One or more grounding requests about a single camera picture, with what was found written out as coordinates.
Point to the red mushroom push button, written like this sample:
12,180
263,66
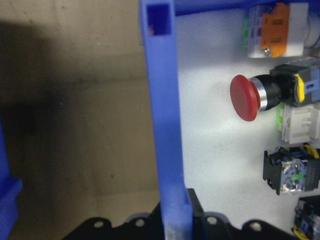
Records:
243,97

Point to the white contact block green tabs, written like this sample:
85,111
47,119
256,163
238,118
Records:
300,125

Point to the black blue yellow contact block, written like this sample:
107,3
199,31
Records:
308,217

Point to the orange white contact block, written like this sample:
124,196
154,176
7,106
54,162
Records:
275,32

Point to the large blue open-front bin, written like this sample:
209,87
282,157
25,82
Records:
7,200

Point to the small blue storage bin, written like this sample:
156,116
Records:
165,112

